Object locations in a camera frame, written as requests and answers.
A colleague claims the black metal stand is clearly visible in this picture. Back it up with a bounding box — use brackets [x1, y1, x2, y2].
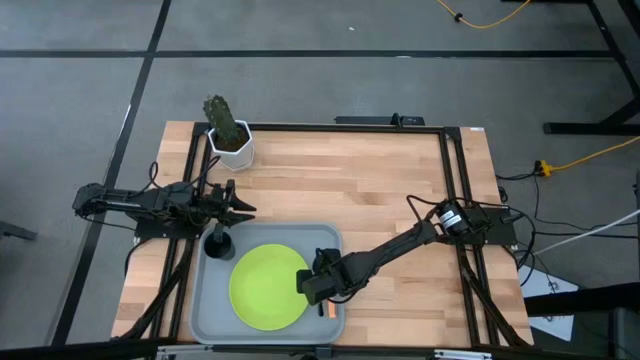
[543, 0, 640, 136]

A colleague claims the grey plastic tray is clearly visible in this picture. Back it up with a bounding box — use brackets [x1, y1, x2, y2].
[187, 222, 346, 347]

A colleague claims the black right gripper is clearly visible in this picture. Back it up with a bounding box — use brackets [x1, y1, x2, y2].
[297, 248, 349, 307]

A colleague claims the white cable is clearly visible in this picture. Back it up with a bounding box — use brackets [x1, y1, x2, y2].
[534, 208, 640, 254]

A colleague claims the yellow extension cable with plug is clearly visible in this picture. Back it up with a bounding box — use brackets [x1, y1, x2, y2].
[537, 135, 640, 179]

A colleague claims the green cactus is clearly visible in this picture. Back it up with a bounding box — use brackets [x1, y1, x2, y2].
[202, 93, 241, 146]

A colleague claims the lime green plate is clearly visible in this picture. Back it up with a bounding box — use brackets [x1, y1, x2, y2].
[228, 243, 312, 332]

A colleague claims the silver metal bracket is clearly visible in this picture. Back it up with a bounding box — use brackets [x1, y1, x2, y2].
[433, 348, 494, 360]

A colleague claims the black aluminium table frame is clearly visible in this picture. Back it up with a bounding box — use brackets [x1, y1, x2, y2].
[112, 121, 534, 351]

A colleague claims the white hexagonal plant pot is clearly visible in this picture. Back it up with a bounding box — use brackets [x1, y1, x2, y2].
[207, 119, 256, 173]

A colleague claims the grey stand foot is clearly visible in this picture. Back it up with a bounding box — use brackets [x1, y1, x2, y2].
[0, 219, 39, 241]

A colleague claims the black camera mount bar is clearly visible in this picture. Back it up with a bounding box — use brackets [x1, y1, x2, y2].
[334, 113, 426, 127]

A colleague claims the yellow cable with black connector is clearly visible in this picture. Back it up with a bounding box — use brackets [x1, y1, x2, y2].
[434, 0, 532, 30]

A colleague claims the black cup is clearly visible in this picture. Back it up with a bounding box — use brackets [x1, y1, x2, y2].
[203, 229, 236, 261]

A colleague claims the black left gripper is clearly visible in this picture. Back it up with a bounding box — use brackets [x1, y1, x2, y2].
[199, 179, 257, 226]

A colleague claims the white paper sheet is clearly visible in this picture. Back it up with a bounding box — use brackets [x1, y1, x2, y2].
[517, 264, 579, 342]

